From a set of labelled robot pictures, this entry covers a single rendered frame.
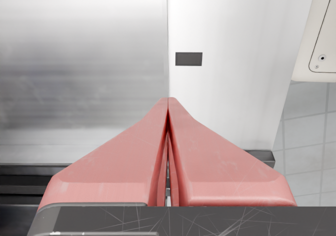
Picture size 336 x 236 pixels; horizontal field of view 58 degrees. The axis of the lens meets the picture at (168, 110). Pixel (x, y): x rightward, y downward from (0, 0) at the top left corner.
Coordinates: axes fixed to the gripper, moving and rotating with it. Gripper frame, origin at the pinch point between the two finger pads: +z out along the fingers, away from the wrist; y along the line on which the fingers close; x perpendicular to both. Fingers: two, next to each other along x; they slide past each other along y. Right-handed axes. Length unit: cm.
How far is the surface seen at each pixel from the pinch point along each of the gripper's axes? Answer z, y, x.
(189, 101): 20.2, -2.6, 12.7
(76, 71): 20.2, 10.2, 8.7
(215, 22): 20.1, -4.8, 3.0
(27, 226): 20.5, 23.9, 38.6
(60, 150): 19.2, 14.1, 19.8
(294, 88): 107, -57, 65
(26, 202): 17.5, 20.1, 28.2
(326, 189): 106, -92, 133
